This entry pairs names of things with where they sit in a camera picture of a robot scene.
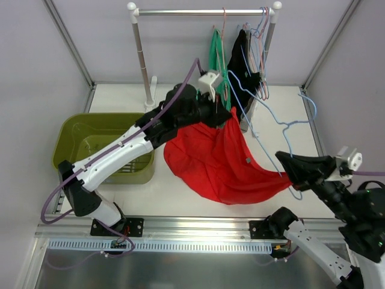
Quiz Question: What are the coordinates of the red tank top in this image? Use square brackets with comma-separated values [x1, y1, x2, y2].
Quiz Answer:
[164, 108, 292, 205]

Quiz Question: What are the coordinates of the olive green plastic basket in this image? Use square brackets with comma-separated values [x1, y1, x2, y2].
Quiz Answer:
[52, 113, 155, 185]

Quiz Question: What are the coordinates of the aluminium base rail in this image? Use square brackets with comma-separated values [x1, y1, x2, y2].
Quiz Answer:
[35, 214, 343, 243]

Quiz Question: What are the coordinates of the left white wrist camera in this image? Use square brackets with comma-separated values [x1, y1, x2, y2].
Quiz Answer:
[198, 70, 223, 102]

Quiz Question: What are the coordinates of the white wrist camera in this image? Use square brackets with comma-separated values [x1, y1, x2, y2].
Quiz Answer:
[198, 70, 223, 102]
[325, 146, 363, 181]

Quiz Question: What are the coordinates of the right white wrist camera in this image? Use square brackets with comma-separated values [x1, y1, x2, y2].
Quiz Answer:
[325, 146, 363, 181]

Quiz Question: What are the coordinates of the white slotted cable duct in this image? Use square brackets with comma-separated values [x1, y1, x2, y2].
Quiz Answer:
[47, 238, 273, 255]

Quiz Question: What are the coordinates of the pink wire hanger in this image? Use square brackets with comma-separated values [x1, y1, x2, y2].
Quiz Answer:
[209, 7, 229, 103]

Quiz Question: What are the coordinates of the white and silver clothes rack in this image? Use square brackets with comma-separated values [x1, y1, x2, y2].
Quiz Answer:
[128, 1, 282, 112]

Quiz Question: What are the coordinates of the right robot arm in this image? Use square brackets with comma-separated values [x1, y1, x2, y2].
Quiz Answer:
[265, 146, 384, 288]

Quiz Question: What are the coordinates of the black tank top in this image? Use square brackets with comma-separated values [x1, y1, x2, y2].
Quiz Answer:
[227, 29, 260, 121]

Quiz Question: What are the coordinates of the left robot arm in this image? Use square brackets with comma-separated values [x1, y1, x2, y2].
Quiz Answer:
[58, 84, 232, 235]

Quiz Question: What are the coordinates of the light blue wire hanger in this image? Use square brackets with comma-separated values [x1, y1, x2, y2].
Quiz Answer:
[227, 69, 319, 201]

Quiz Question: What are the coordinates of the green tank top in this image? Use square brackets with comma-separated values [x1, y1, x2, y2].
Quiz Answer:
[209, 26, 232, 114]

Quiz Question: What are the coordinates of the grey tank top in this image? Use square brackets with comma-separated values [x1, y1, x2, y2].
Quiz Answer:
[240, 30, 258, 133]

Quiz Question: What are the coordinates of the light blue hanger rack end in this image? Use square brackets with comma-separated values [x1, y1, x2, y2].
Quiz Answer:
[251, 7, 271, 99]

